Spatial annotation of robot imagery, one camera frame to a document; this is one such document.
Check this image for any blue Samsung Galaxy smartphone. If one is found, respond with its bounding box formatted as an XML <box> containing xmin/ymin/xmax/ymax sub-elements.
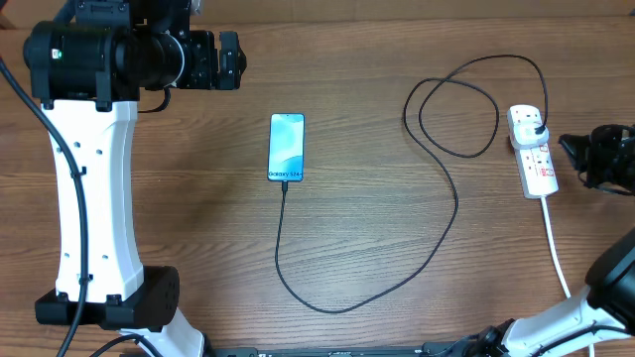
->
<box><xmin>267</xmin><ymin>113</ymin><xmax>305</xmax><ymax>181</ymax></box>

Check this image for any black USB charging cable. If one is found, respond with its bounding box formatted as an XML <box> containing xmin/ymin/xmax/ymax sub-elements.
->
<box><xmin>274</xmin><ymin>54</ymin><xmax>550</xmax><ymax>315</ymax></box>

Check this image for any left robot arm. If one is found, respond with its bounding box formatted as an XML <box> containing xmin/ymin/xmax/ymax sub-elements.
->
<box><xmin>24</xmin><ymin>0</ymin><xmax>246</xmax><ymax>356</ymax></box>

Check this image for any white charger plug adapter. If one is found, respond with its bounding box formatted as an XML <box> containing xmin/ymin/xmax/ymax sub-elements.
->
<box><xmin>510</xmin><ymin>123</ymin><xmax>550</xmax><ymax>150</ymax></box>

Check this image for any white power strip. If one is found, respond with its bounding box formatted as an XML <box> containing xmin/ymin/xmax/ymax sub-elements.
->
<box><xmin>506</xmin><ymin>104</ymin><xmax>559</xmax><ymax>199</ymax></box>

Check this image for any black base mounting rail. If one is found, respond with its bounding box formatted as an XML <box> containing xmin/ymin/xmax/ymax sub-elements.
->
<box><xmin>118</xmin><ymin>341</ymin><xmax>562</xmax><ymax>357</ymax></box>

